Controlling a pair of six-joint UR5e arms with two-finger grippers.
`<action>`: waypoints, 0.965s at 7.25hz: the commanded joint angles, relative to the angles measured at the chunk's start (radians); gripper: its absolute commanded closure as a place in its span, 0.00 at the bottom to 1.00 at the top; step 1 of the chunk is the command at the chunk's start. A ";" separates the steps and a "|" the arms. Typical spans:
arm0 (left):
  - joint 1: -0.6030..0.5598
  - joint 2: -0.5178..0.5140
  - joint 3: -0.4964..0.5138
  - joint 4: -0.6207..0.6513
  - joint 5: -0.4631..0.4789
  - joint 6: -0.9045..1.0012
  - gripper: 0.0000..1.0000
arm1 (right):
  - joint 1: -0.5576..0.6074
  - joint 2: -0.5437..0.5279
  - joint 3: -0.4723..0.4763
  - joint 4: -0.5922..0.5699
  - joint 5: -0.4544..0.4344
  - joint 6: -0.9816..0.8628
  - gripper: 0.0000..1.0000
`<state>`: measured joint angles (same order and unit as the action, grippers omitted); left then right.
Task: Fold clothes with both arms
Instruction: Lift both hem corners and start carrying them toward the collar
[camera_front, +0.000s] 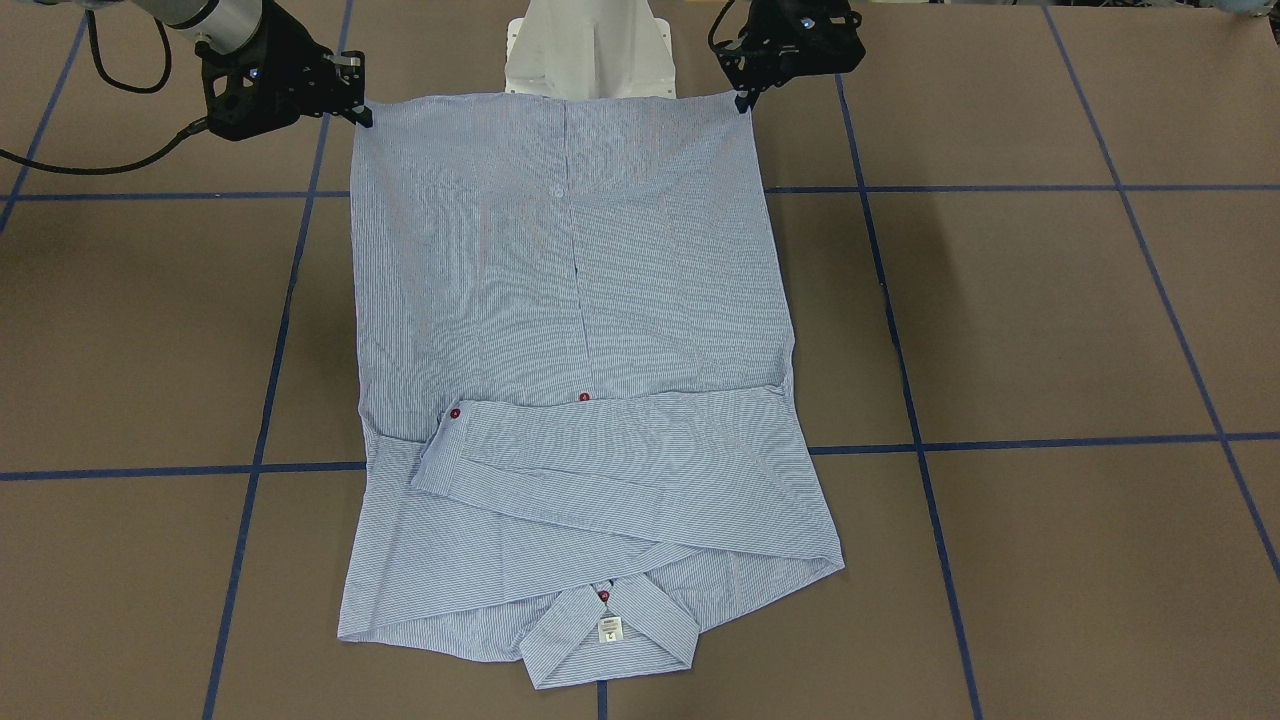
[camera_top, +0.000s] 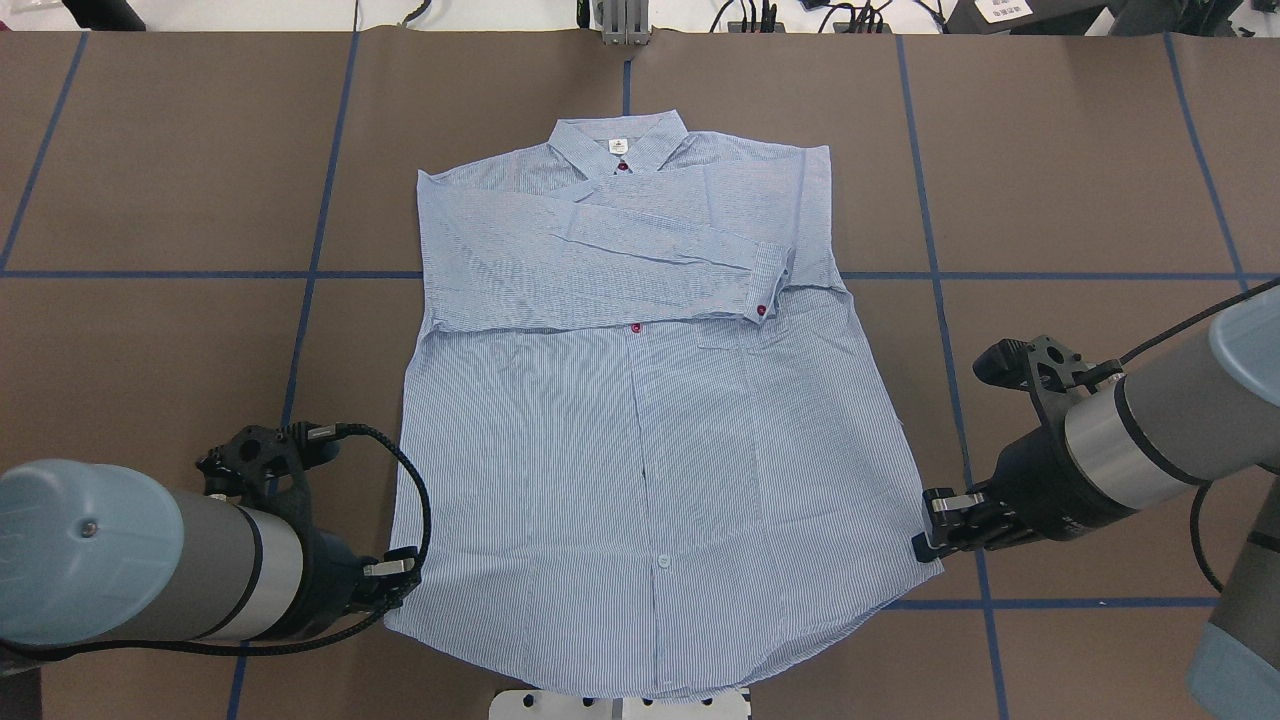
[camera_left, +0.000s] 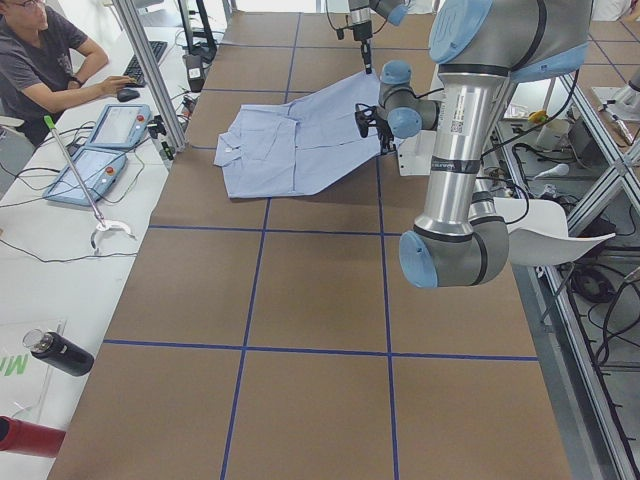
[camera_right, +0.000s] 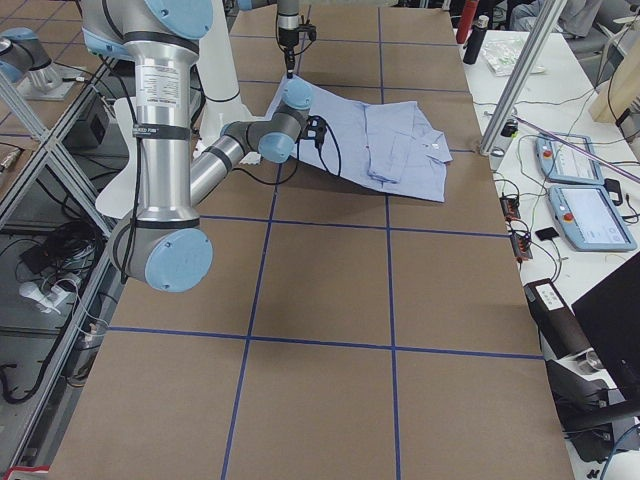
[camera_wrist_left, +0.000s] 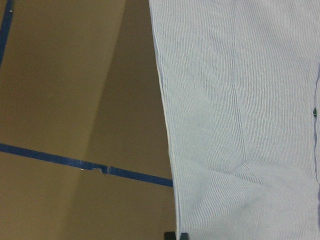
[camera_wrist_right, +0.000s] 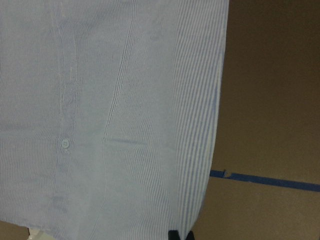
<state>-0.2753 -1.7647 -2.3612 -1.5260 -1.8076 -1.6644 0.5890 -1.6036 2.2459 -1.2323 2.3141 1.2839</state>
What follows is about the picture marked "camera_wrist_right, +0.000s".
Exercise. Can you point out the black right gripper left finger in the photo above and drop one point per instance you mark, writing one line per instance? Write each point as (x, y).
(173, 235)

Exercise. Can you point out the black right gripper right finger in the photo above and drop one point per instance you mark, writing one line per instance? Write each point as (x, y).
(190, 236)

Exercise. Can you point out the blue striped button shirt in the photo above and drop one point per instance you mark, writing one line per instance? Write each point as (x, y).
(108, 114)

